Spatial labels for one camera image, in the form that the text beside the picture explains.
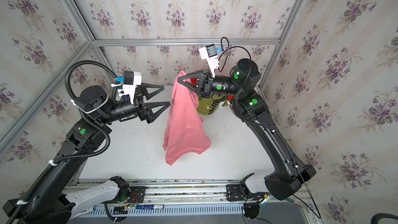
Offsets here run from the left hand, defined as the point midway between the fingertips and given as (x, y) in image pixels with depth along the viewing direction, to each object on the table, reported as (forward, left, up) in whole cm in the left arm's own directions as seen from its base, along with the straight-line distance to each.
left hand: (165, 91), depth 49 cm
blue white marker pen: (-27, +8, -48) cm, 55 cm away
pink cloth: (-5, -6, -17) cm, 19 cm away
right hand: (-1, -4, +5) cm, 7 cm away
